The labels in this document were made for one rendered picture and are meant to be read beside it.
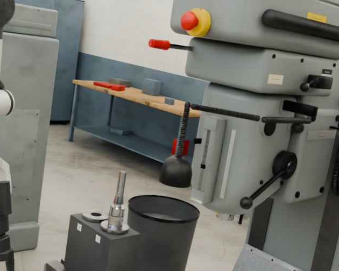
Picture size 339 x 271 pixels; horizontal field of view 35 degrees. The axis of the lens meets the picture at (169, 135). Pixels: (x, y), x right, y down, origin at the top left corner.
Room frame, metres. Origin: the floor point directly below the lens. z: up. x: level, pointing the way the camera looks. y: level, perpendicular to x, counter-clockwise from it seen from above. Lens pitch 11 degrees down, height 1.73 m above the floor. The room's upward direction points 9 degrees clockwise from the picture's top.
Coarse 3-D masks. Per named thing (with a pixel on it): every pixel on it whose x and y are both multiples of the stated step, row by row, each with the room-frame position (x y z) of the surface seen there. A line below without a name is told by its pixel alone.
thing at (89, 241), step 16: (80, 224) 1.62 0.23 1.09; (96, 224) 1.61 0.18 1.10; (80, 240) 1.61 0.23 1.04; (96, 240) 1.55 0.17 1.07; (112, 240) 1.51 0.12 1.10; (128, 240) 1.56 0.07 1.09; (80, 256) 1.60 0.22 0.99; (96, 256) 1.55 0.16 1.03; (112, 256) 1.52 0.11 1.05; (128, 256) 1.56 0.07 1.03
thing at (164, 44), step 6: (150, 42) 1.22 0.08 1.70; (156, 42) 1.22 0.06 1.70; (162, 42) 1.24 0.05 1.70; (168, 42) 1.25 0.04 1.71; (162, 48) 1.24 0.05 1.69; (168, 48) 1.25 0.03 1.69; (174, 48) 1.28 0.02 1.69; (180, 48) 1.29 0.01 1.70; (186, 48) 1.30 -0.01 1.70; (192, 48) 1.32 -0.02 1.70
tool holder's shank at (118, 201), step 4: (120, 172) 1.58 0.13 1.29; (124, 172) 1.59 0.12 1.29; (120, 176) 1.58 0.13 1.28; (124, 176) 1.58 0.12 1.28; (120, 180) 1.58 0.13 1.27; (124, 180) 1.58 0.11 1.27; (120, 184) 1.58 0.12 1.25; (124, 184) 1.59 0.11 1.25; (120, 188) 1.58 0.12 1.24; (116, 192) 1.58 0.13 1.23; (120, 192) 1.58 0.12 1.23; (116, 196) 1.58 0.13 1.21; (120, 196) 1.58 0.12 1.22; (116, 200) 1.58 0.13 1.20; (120, 200) 1.58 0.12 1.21; (116, 204) 1.58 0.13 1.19; (120, 204) 1.58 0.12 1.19
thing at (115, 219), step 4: (112, 212) 1.57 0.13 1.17; (116, 212) 1.57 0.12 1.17; (120, 212) 1.57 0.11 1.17; (124, 212) 1.59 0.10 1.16; (112, 216) 1.57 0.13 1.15; (116, 216) 1.57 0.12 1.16; (120, 216) 1.57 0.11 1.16; (108, 220) 1.58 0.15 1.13; (112, 220) 1.57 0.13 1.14; (116, 220) 1.57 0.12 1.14; (120, 220) 1.57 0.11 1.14; (108, 224) 1.58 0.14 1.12; (112, 224) 1.57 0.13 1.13; (116, 224) 1.57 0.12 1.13; (120, 224) 1.58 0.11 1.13; (116, 228) 1.57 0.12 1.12
